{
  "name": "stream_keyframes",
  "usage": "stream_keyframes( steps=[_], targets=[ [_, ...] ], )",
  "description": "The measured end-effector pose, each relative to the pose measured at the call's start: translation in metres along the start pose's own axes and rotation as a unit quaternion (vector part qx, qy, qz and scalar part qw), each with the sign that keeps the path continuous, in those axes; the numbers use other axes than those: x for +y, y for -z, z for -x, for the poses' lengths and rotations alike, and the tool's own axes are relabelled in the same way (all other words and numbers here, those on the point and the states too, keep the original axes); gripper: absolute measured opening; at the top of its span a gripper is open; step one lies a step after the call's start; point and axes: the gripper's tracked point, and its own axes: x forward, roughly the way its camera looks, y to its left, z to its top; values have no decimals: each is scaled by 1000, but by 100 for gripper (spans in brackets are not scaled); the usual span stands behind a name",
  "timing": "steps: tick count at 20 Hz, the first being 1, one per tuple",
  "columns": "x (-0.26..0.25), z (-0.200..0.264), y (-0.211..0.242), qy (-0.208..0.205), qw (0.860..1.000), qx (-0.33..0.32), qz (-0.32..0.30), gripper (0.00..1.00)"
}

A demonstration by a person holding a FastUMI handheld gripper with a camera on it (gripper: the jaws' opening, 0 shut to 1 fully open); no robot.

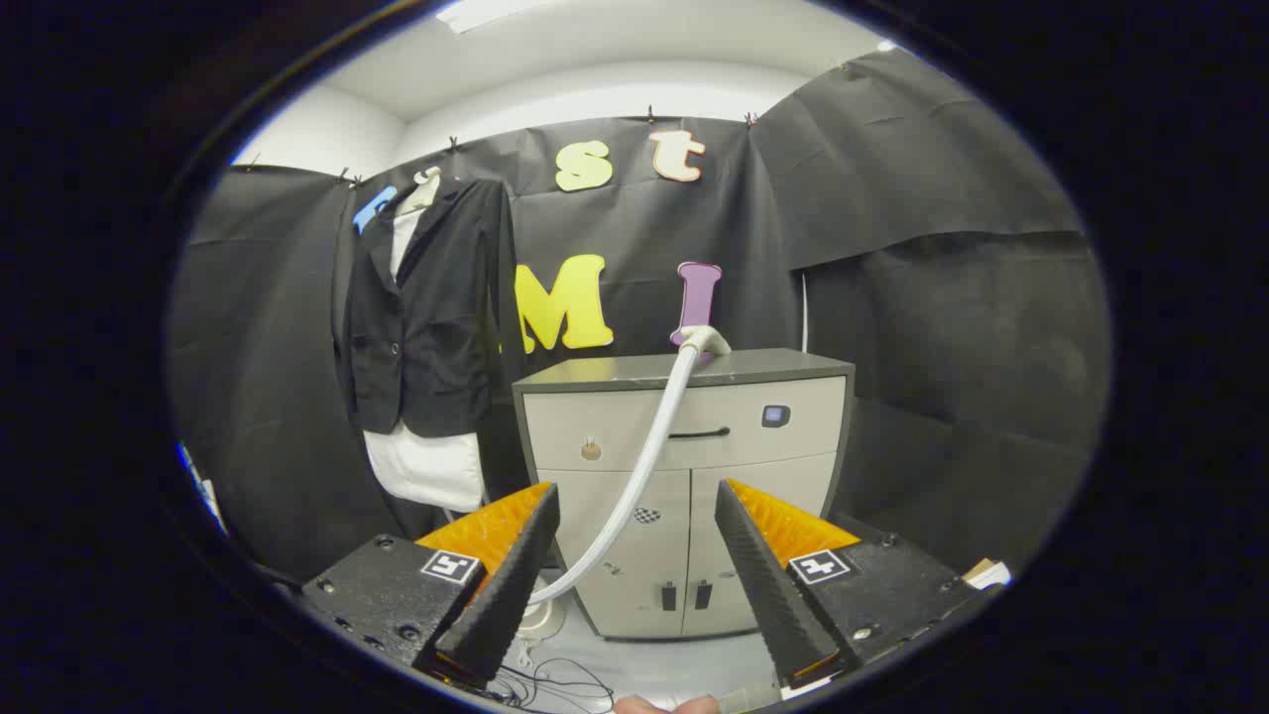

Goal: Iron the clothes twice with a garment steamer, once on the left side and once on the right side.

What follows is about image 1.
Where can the black suit jacket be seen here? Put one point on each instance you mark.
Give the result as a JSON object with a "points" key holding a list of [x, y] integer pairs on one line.
{"points": [[436, 327]]}

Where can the white mannequin torso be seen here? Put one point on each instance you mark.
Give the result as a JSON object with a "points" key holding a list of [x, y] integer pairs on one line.
{"points": [[426, 471]]}

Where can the black backdrop cloth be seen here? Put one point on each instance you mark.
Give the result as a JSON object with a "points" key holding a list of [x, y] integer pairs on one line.
{"points": [[942, 297]]}

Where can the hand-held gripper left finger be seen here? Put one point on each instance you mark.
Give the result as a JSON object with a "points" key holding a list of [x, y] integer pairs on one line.
{"points": [[506, 585]]}

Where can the grey and beige cabinet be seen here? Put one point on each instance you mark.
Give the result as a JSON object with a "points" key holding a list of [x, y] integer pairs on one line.
{"points": [[615, 421]]}

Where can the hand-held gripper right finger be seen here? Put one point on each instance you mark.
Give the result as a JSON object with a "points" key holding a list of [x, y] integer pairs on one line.
{"points": [[768, 585]]}

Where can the ceiling light panel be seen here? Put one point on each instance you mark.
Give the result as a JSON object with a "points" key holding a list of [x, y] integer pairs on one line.
{"points": [[486, 12]]}

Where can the cardboard and white object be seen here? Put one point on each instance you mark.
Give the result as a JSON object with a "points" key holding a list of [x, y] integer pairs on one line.
{"points": [[986, 573]]}

